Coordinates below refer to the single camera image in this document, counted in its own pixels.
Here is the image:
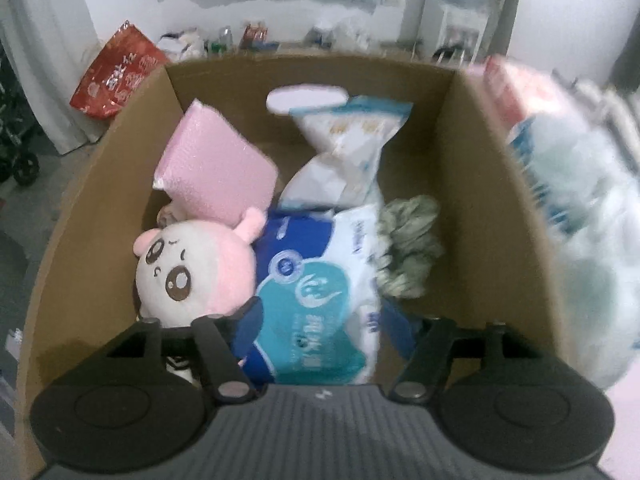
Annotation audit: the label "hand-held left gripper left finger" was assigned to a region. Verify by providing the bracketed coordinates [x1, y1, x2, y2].
[105, 295, 266, 404]

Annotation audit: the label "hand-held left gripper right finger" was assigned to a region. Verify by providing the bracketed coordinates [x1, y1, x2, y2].
[381, 301, 547, 404]

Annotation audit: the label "blue teal tissue pack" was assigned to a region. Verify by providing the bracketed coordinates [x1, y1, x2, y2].
[232, 204, 387, 386]

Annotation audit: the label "brown cardboard box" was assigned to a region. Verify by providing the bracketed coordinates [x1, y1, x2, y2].
[15, 54, 572, 467]

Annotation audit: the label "pink white plush toy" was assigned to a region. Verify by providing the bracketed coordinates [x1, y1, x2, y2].
[132, 207, 269, 372]

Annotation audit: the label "grey green cloth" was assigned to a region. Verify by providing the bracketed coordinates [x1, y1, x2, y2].
[374, 194, 446, 301]

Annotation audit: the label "pink foam pack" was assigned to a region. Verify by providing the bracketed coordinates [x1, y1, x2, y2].
[152, 99, 280, 226]

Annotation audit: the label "white blue packet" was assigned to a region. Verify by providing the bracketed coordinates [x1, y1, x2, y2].
[277, 95, 415, 211]

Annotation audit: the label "bed with pink sheet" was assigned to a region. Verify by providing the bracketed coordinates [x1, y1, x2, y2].
[597, 355, 640, 480]

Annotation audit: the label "pink white tissue packet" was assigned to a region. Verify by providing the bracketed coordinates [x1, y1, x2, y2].
[481, 54, 567, 132]

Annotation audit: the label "red orange plastic bag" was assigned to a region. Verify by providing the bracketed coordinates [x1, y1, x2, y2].
[69, 20, 172, 119]

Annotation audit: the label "green bottles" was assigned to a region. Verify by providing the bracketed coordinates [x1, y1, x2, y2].
[207, 24, 237, 56]

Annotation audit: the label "black stroller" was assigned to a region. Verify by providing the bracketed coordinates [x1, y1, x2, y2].
[0, 54, 41, 186]

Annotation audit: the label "red drink cans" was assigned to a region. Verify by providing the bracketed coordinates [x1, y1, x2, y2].
[239, 21, 269, 51]

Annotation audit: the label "crumpled white bag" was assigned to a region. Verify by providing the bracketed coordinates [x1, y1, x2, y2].
[159, 26, 207, 59]

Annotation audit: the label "white plastic bag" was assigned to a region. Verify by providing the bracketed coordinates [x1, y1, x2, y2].
[304, 14, 377, 54]

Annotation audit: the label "white water dispenser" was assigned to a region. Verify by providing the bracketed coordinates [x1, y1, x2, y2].
[401, 0, 517, 64]

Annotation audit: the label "white curtain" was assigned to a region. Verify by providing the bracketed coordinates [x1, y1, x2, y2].
[0, 0, 109, 156]

